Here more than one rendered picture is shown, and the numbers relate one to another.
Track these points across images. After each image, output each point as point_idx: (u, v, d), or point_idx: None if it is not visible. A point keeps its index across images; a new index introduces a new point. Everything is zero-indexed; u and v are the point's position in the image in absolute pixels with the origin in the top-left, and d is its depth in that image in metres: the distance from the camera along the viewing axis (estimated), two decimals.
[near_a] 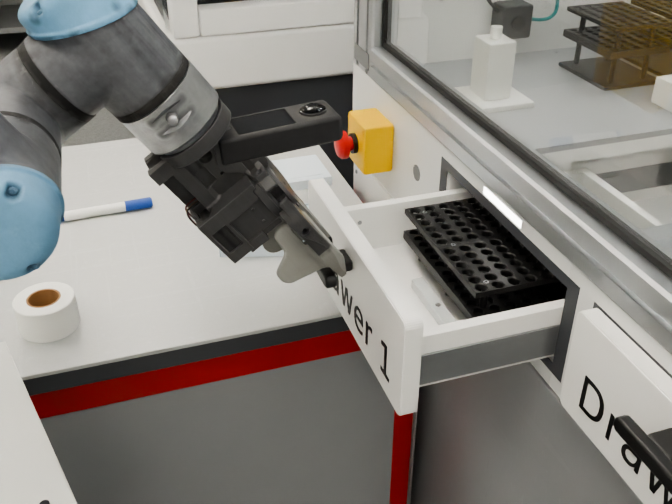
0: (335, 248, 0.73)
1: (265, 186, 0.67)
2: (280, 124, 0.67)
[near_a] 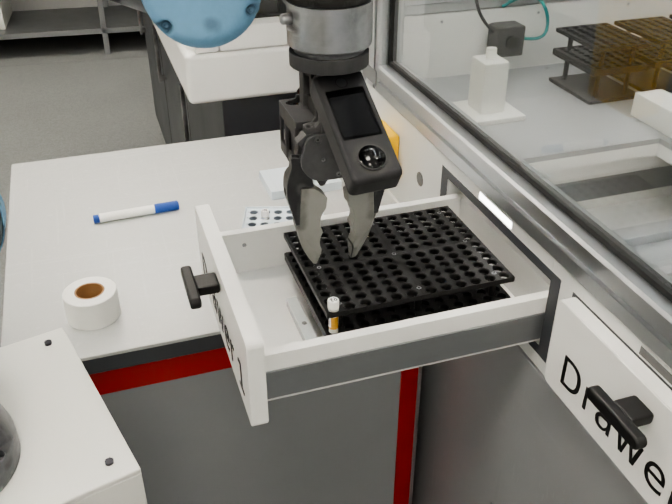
0: (309, 237, 0.74)
1: (298, 136, 0.69)
2: (342, 127, 0.66)
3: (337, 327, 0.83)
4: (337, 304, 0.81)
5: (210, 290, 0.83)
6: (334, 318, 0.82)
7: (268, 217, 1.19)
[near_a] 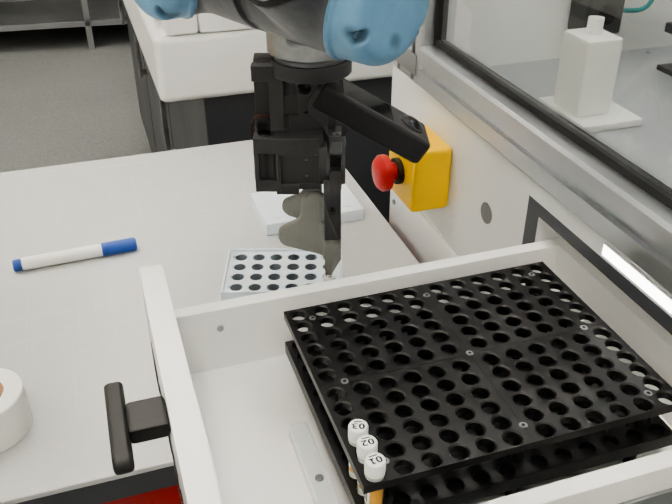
0: (340, 246, 0.73)
1: (331, 149, 0.67)
2: (380, 112, 0.68)
3: None
4: (383, 469, 0.44)
5: (152, 434, 0.47)
6: (376, 491, 0.45)
7: (356, 446, 0.46)
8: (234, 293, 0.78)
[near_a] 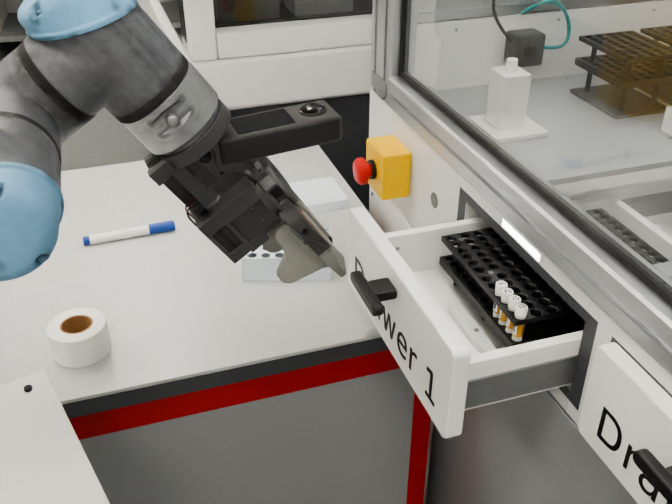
0: (335, 248, 0.73)
1: (265, 186, 0.67)
2: (280, 124, 0.67)
3: (522, 335, 0.79)
4: (526, 311, 0.77)
5: (387, 296, 0.80)
6: (521, 325, 0.78)
7: (506, 303, 0.80)
8: (251, 259, 1.06)
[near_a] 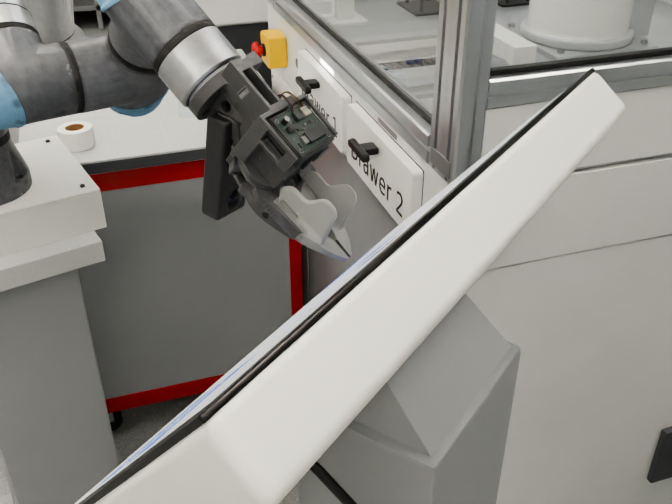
0: None
1: None
2: None
3: None
4: None
5: (314, 86, 1.47)
6: None
7: None
8: None
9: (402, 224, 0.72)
